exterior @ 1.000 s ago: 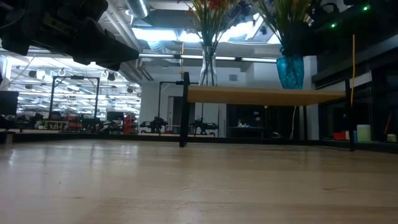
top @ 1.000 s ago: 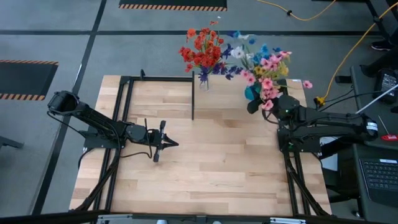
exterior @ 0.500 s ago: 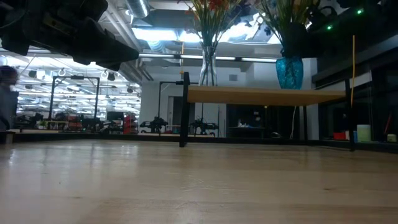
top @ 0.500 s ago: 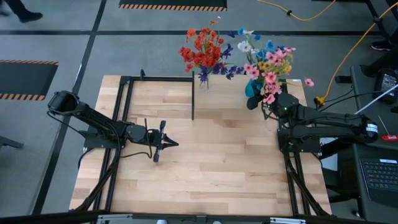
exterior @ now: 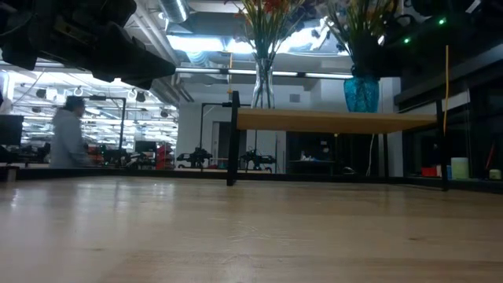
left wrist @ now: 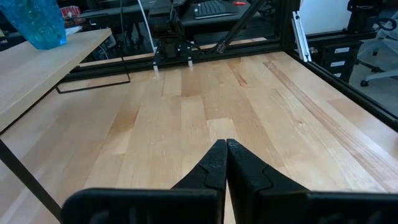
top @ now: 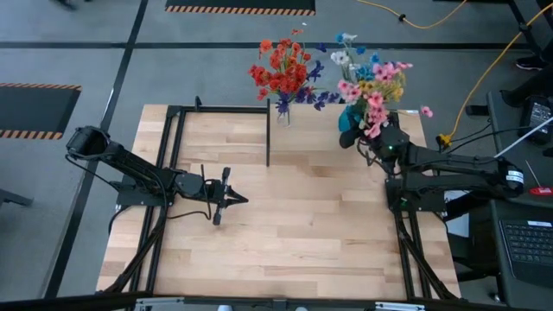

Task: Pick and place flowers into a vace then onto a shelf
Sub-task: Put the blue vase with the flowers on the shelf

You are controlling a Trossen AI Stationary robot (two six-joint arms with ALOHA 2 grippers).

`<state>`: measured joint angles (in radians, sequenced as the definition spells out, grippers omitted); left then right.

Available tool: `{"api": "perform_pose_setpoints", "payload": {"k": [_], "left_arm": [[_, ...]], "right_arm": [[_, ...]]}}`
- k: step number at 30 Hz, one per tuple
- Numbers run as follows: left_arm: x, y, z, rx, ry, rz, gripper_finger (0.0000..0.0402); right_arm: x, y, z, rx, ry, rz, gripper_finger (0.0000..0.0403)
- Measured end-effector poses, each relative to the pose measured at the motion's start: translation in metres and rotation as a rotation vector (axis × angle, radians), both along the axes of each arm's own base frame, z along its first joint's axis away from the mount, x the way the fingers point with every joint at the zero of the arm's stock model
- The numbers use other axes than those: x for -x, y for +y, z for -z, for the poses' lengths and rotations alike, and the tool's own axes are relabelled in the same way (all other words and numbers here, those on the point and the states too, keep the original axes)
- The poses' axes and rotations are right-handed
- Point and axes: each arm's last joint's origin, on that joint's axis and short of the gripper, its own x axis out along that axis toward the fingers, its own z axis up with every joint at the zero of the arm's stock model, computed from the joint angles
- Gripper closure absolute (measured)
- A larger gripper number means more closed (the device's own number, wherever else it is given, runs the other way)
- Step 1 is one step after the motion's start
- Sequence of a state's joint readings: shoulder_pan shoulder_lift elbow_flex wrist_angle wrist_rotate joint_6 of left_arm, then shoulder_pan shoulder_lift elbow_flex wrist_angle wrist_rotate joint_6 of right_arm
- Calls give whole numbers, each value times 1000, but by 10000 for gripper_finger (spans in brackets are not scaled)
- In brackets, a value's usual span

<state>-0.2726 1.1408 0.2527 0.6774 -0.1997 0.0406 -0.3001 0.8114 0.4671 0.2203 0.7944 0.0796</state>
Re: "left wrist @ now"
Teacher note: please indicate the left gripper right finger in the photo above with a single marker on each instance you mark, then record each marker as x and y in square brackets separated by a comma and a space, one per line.
[280, 207]

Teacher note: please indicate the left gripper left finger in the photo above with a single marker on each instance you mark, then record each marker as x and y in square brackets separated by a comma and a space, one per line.
[155, 207]

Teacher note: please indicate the teal glass vase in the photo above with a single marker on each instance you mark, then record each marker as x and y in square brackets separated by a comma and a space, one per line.
[37, 21]

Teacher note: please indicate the wooden shelf with black legs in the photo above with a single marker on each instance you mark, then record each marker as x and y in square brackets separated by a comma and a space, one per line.
[46, 68]

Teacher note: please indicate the black drawer cabinet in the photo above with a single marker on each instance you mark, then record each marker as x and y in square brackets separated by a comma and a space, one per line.
[329, 56]

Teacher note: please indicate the white office chair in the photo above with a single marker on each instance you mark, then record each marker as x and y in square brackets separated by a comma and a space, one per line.
[385, 74]

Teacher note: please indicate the silver aluminium profile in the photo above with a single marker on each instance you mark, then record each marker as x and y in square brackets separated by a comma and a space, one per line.
[301, 37]

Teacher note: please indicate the dark grey desk top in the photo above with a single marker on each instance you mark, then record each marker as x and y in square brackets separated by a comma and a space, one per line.
[124, 7]

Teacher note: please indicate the black keyboard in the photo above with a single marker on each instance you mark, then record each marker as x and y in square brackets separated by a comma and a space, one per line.
[214, 7]

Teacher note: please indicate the red white package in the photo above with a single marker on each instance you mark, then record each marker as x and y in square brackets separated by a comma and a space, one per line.
[70, 12]

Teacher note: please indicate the black aluminium table frame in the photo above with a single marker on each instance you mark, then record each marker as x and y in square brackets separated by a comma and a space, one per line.
[280, 25]

